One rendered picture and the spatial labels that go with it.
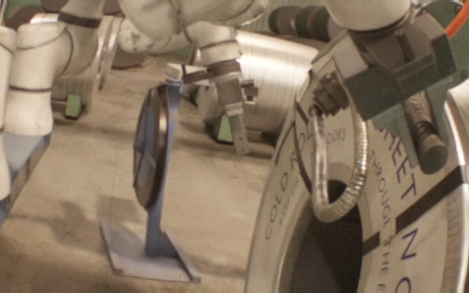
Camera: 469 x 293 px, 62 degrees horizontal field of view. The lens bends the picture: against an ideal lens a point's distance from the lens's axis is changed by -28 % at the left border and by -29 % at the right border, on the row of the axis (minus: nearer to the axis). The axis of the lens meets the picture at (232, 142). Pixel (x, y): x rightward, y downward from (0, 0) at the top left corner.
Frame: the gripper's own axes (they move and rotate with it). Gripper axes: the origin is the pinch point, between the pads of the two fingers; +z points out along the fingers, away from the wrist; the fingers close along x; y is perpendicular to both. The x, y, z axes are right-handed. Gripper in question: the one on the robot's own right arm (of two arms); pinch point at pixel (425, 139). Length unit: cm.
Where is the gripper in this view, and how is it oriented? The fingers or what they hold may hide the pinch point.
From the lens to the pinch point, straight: 51.6
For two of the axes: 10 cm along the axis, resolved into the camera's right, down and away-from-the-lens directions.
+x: -8.6, 4.2, 2.9
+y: -0.4, -6.2, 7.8
